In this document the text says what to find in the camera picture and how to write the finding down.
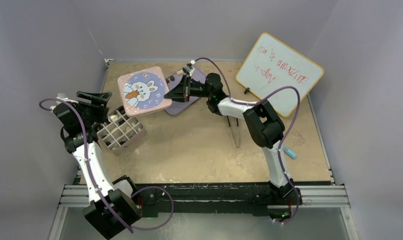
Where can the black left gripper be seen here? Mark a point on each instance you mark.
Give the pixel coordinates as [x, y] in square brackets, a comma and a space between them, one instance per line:
[100, 111]

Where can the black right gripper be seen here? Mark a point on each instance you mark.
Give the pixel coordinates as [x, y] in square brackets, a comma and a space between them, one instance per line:
[178, 93]

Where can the silver square tin lid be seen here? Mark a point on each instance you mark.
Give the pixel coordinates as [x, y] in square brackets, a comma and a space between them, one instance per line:
[142, 92]

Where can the pink divided chocolate tin box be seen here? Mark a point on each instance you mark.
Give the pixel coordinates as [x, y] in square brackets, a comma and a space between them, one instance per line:
[120, 131]

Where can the metal tongs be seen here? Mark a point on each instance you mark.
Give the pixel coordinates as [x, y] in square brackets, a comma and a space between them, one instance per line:
[233, 124]

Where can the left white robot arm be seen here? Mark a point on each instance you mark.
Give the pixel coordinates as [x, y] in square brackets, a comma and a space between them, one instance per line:
[111, 209]

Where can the yellow framed whiteboard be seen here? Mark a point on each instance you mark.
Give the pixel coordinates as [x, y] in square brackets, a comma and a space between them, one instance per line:
[272, 67]

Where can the light blue marker pen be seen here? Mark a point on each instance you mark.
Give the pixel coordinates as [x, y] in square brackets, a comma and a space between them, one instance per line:
[290, 153]

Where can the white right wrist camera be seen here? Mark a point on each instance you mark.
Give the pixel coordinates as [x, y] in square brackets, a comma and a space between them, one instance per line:
[188, 69]

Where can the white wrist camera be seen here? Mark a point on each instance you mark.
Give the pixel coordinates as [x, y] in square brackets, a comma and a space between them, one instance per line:
[63, 97]
[188, 69]

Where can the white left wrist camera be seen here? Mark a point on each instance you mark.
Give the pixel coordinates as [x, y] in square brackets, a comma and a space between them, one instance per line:
[63, 97]

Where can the aluminium frame rail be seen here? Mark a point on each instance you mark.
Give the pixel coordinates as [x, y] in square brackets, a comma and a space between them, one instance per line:
[313, 196]

